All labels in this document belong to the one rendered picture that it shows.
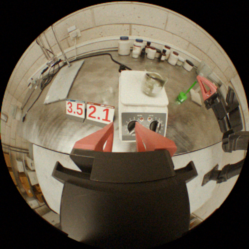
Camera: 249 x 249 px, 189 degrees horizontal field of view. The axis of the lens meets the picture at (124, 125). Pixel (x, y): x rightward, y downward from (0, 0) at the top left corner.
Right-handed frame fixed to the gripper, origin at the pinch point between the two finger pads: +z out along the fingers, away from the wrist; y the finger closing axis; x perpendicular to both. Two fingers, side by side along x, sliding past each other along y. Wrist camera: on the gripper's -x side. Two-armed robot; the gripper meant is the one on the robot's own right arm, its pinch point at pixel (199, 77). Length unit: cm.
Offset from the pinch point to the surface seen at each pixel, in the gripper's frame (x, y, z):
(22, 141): 63, 243, 102
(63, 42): -6, 36, 75
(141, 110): 7.9, 22.5, 1.6
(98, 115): 12.9, 32.3, 8.2
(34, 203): 37, 280, -42
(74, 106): 11.8, 38.7, 16.1
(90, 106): 11.3, 33.3, 11.7
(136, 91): 5.8, 21.5, 5.8
